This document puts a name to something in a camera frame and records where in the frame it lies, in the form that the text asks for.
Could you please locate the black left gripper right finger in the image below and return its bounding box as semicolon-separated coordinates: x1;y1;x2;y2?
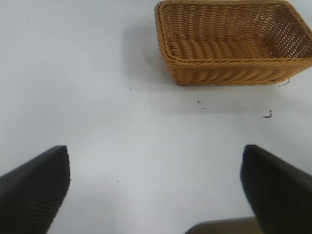
240;144;312;234

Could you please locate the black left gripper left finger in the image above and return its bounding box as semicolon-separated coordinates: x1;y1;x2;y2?
0;145;72;234

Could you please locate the brown woven wicker basket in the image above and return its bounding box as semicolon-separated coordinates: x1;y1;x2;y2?
154;0;312;86

